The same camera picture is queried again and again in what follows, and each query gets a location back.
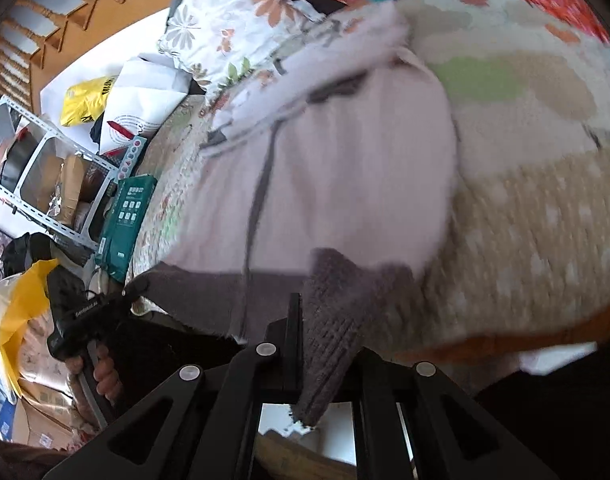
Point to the dark cooking pot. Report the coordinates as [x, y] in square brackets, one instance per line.
[7, 160]

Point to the black bag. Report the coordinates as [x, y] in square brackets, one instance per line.
[27, 252]

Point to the white floral pillow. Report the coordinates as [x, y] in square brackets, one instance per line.
[225, 25]

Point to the brown paper bag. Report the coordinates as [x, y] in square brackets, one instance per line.
[71, 187]

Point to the yellow cloth in clear bag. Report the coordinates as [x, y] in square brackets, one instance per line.
[17, 320]

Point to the grey metal shelf rack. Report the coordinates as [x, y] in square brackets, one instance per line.
[40, 180]

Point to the white paper bag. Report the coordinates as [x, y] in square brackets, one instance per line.
[140, 110]

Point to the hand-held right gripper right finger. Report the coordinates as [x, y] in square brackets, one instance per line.
[377, 385]

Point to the pale pink sweatshirt grey cuffs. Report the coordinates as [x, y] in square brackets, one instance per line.
[355, 160]

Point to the beige printed blanket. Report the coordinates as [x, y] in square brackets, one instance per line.
[530, 220]

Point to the wooden staircase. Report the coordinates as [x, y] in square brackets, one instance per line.
[60, 15]

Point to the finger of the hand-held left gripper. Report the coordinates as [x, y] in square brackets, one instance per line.
[136, 290]

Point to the green cardboard box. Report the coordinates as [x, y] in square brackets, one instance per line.
[125, 220]

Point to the person's left hand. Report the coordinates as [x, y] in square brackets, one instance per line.
[107, 375]

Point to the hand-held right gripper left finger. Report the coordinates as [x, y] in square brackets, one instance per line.
[293, 345]

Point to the yellow plastic bag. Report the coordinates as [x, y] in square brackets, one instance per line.
[85, 100]

